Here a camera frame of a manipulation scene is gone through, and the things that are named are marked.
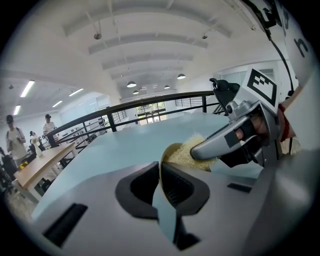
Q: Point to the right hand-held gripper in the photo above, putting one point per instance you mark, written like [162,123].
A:
[262,87]

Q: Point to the large glass window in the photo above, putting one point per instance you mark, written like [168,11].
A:
[150,113]

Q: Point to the yellow sponge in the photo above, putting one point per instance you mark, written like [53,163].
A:
[182,155]

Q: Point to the person's right hand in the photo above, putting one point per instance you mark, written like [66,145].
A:
[260,126]

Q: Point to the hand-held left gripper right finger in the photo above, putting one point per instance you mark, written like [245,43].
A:
[220,212]

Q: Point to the white printed t-shirt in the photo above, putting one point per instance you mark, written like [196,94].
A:
[300,37]

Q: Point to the small pale object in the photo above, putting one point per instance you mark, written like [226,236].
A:
[38,151]

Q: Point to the wooden table with white legs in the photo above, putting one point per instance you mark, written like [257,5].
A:
[47,162]

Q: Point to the group of ceiling tube lights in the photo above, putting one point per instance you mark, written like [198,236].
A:
[27,88]

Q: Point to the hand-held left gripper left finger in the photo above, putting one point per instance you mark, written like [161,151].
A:
[100,212]

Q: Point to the group of round pendant lamps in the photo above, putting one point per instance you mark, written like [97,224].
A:
[131,84]

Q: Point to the person's right forearm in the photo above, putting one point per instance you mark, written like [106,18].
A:
[295,96]

